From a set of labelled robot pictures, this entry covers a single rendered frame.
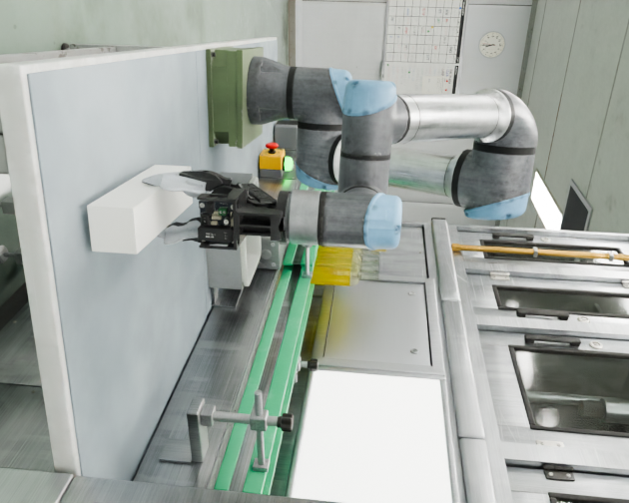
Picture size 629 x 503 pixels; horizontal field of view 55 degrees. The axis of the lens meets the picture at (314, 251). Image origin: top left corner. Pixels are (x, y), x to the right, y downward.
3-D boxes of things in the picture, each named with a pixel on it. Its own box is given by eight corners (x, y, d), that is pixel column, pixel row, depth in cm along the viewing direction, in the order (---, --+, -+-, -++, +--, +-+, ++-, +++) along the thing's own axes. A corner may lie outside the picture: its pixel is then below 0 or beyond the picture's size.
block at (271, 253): (253, 269, 159) (280, 271, 159) (252, 238, 155) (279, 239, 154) (256, 262, 162) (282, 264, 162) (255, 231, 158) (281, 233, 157)
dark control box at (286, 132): (273, 148, 215) (297, 149, 214) (273, 126, 211) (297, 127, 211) (277, 141, 222) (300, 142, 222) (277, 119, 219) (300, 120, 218)
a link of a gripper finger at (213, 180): (181, 164, 84) (241, 184, 85) (184, 161, 86) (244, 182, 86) (173, 195, 86) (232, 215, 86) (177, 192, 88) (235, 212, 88)
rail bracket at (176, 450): (160, 468, 104) (291, 481, 102) (148, 392, 96) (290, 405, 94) (169, 447, 108) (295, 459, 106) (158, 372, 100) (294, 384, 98)
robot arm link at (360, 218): (397, 242, 88) (398, 258, 80) (321, 237, 89) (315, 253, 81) (401, 188, 86) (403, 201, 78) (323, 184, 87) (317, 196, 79)
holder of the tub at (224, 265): (211, 306, 144) (243, 309, 143) (201, 200, 131) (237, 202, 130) (228, 270, 159) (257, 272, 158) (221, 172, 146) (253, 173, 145)
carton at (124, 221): (87, 206, 76) (133, 208, 76) (155, 164, 99) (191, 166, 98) (92, 251, 78) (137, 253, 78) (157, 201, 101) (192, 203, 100)
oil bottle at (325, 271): (284, 282, 170) (359, 287, 168) (283, 265, 167) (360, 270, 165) (287, 272, 175) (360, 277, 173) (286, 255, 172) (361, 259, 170)
